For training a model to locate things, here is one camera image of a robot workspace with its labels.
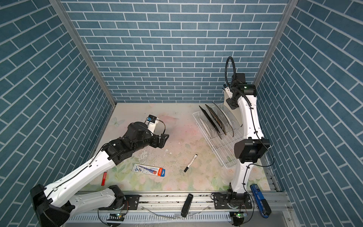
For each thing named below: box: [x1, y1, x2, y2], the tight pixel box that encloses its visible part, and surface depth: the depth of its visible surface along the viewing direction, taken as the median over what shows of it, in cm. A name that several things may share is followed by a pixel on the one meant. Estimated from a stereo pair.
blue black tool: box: [250, 183, 272, 219], surface depth 72 cm
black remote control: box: [181, 193, 194, 218], surface depth 74 cm
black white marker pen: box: [183, 153, 198, 173], surface depth 88 cm
